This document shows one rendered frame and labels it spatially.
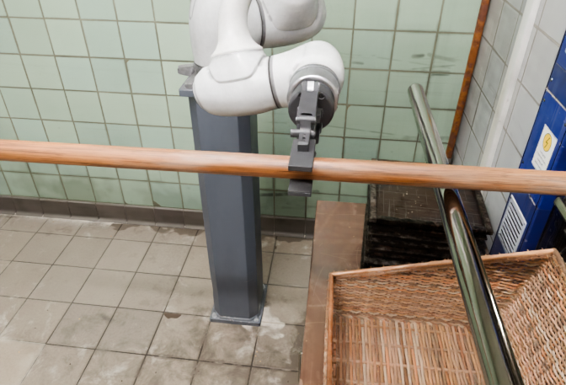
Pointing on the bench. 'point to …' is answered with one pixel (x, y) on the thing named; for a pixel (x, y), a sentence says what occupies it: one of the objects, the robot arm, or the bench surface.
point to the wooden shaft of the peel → (58, 155)
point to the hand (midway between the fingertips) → (301, 167)
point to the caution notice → (547, 141)
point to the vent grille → (511, 227)
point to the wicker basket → (332, 360)
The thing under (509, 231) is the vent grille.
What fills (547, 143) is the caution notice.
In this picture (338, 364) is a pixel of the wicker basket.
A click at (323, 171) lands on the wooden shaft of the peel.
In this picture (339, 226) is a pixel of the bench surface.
